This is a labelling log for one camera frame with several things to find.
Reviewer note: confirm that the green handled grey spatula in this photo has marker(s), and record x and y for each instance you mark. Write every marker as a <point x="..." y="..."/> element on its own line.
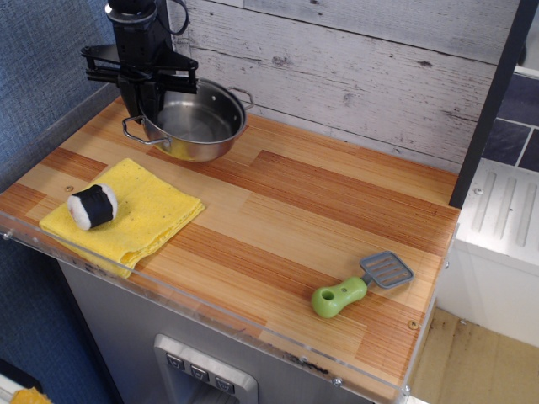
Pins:
<point x="385" y="269"/>

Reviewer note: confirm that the yellow cloth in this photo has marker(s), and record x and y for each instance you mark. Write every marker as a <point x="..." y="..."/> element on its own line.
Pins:
<point x="149" y="212"/>

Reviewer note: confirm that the grey toy fridge cabinet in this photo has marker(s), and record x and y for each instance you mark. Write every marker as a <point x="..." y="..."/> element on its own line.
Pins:
<point x="124" y="318"/>

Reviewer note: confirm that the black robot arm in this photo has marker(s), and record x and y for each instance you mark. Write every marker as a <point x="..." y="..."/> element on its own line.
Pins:
<point x="143" y="6"/>

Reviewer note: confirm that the stainless steel pot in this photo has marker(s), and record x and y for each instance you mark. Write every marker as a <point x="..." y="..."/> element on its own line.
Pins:
<point x="198" y="127"/>

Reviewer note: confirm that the clear acrylic edge guard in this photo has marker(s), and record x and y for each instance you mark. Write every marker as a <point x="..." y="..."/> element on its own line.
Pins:
<point x="253" y="278"/>

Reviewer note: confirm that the white toy sink unit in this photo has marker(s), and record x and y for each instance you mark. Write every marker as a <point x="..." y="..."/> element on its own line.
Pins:
<point x="491" y="274"/>

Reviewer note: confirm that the yellow object bottom left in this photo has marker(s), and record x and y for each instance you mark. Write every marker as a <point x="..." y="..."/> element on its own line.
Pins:
<point x="29" y="396"/>

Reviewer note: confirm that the silver dispenser button panel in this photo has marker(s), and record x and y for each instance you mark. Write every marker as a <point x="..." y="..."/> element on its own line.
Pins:
<point x="191" y="376"/>

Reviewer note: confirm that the dark grey right post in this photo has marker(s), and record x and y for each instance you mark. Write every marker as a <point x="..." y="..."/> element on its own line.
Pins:
<point x="513" y="46"/>

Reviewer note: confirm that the plush sushi roll toy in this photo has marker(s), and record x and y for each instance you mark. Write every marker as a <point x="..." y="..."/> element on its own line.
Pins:
<point x="93" y="207"/>

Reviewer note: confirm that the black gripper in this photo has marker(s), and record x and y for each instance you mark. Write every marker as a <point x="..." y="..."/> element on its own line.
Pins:
<point x="142" y="55"/>

